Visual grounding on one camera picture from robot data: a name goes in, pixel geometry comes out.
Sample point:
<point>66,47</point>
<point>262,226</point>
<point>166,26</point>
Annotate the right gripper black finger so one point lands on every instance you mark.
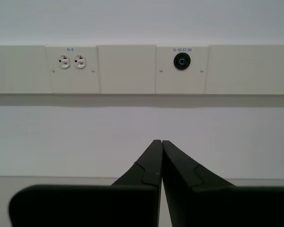
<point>85,208</point>
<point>215,208</point>

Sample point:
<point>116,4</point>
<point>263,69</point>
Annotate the cream double outlet cover plate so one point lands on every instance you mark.
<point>73,81</point>

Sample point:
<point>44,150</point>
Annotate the cream round socket cover plate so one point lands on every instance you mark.
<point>180,82</point>

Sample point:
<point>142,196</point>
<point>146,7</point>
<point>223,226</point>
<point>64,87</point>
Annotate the white power outlet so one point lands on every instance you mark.
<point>64,61</point>
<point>80,61</point>

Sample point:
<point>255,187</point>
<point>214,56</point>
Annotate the black round twist-lock socket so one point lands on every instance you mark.
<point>182,61</point>

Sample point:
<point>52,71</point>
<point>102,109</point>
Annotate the cream wall power raceway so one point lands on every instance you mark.
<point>126,71</point>

